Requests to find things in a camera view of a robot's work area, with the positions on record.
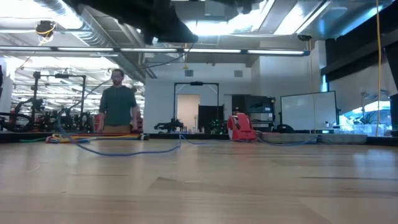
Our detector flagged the blue cord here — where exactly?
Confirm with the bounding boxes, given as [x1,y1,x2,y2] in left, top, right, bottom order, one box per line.
[55,43,318,157]

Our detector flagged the long light bar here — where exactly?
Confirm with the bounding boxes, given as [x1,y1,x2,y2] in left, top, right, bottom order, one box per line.
[0,45,312,57]

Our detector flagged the person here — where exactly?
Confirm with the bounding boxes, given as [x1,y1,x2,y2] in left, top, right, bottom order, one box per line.
[98,68,141,134]

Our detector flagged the black equipment cabinet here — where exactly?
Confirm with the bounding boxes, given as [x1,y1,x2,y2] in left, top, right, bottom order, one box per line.
[231,94,276,133]

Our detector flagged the red tape dispenser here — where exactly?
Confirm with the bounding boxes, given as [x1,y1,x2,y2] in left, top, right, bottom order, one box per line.
[226,113,257,142]

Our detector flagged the whiteboard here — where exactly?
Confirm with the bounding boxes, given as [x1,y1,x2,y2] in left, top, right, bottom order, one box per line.
[279,90,340,133]

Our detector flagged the grey tool case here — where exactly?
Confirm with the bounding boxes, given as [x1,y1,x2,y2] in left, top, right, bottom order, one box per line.
[257,133,368,146]

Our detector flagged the black rig frame with camera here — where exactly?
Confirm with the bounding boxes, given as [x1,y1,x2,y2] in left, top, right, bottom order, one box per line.
[172,81,220,134]

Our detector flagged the black rig frame with arms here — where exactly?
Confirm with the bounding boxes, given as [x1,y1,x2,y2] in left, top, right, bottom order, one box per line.
[0,70,94,133]

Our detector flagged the bundle of coloured cables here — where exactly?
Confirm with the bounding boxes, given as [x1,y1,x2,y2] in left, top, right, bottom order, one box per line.
[20,136,91,144]
[51,133,150,143]

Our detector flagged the yellow ceiling cord reel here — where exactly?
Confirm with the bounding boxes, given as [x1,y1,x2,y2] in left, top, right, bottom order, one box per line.
[34,20,57,39]

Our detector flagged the blue cable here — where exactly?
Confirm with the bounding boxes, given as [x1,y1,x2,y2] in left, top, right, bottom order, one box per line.
[73,136,147,144]

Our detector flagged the yellow hanging cord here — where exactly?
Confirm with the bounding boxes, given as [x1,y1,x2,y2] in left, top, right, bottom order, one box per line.
[374,0,384,138]

